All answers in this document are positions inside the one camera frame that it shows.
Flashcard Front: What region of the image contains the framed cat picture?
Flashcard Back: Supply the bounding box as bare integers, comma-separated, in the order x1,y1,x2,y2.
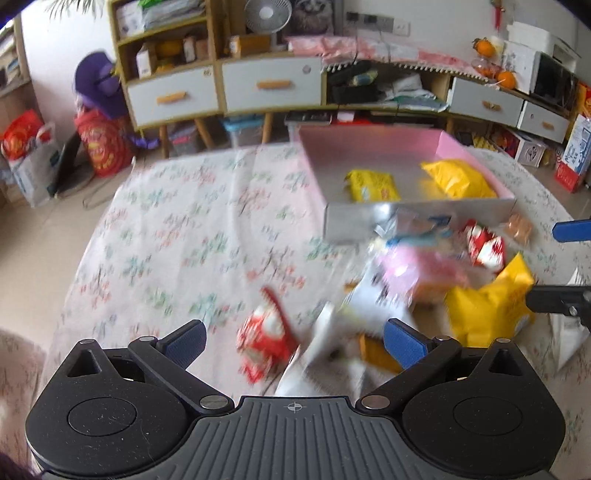
291,0,335,36

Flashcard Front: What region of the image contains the orange fruit lower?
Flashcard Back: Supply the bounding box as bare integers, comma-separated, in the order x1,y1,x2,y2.
495,70,517,90

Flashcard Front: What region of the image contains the small red snack pack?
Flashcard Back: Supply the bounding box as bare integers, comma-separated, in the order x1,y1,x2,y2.
236,286,300,384

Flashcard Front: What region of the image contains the orange fruit upper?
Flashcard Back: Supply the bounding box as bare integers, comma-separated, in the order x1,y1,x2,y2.
473,38,497,59

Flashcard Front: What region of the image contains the white text snack pack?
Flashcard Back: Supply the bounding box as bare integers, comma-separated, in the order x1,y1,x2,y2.
549,269,591,374

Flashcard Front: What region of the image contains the white desk fan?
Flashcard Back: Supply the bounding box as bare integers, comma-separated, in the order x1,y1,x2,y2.
245,0,293,50

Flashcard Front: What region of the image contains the orange snack bar pack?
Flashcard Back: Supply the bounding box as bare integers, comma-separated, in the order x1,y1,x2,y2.
359,334,403,374

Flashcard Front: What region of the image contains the yellow small snack pack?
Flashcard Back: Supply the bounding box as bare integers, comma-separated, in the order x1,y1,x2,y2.
444,253,535,348

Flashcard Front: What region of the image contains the purple plush toy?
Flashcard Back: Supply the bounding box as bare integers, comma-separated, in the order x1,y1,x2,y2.
73,50,160,150

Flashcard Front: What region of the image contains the floral tablecloth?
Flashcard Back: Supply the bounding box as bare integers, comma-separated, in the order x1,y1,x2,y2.
43,142,591,480

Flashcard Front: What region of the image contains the clear blue bread pack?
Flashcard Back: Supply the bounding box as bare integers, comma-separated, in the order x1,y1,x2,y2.
383,214,454,247

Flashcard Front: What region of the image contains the white monkey biscuit pack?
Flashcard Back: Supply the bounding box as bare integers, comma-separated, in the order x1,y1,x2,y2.
338,266,417,338

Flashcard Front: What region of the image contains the yellow waffle snack pack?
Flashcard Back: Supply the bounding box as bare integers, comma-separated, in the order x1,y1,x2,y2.
345,170,401,203

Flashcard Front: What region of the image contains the pink silver cardboard box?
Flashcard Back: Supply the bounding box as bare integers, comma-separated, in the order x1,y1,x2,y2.
300,125,516,244

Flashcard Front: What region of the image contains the low wooden tv console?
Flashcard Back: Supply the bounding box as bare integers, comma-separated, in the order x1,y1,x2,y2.
322,56,576,143

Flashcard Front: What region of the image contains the wooden shelf drawer cabinet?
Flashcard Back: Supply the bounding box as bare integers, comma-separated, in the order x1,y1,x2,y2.
106,1,327,148

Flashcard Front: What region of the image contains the small silver blue pack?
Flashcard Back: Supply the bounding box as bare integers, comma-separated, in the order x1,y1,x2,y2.
374,208,415,239

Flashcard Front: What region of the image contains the yellow ridged snack pack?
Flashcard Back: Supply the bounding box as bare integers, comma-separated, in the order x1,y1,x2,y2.
421,159,497,200

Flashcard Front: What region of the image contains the pink wafer pack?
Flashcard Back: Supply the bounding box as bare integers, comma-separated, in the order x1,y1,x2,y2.
375,245,470,305

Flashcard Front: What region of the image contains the brown cracker clear pack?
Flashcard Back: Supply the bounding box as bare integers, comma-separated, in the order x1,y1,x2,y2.
504,213,534,246

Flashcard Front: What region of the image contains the pink cloth runner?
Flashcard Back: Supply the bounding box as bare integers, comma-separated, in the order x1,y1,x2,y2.
287,35,483,80

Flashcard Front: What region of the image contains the orange fruit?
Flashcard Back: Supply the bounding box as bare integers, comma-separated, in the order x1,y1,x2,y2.
473,38,497,59
495,70,517,90

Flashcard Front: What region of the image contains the white red shopping bag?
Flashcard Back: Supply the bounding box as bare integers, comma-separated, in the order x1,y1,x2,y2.
1,109,61,208

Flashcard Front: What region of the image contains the red white candy pack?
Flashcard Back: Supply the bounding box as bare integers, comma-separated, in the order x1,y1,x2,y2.
463,219,505,274

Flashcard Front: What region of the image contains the black microwave oven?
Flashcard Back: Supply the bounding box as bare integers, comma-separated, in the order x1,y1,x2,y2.
530,52,578,110

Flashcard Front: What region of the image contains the blue white milk carton box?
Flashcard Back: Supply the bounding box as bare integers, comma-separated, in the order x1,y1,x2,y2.
555,115,590,193

